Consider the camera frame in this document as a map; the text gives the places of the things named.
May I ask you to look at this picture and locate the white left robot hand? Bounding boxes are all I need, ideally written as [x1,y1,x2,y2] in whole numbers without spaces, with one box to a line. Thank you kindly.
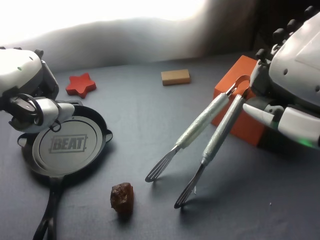
[0,46,76,134]

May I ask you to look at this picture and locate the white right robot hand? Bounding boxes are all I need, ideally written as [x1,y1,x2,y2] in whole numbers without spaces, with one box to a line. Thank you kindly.
[242,4,320,149]

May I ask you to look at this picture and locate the metal tongs with handles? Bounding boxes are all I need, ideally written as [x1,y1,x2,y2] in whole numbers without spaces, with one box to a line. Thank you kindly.
[144,74,252,210]

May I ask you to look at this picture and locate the brown meat chunk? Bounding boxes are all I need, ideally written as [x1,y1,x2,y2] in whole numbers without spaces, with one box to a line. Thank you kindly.
[109,182,135,216]

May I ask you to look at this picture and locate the black cast iron pan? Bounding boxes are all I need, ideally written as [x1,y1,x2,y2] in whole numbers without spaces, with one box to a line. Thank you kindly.
[16,99,114,240]

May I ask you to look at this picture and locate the red star block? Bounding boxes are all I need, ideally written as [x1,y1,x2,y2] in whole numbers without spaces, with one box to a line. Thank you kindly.
[65,72,97,100]

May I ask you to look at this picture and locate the large orange foam block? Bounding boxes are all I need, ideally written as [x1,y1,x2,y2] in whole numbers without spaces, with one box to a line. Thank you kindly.
[211,55,270,147]

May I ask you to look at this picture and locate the white backdrop sheet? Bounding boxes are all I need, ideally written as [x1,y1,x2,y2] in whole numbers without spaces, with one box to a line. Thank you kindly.
[0,0,258,78]

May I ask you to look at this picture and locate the tan wooden rectangular block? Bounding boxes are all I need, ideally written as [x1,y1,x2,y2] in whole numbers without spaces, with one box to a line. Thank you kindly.
[161,69,192,87]

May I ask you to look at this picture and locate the grey table cloth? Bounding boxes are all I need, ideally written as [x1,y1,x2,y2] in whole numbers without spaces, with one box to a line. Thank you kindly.
[0,51,320,240]

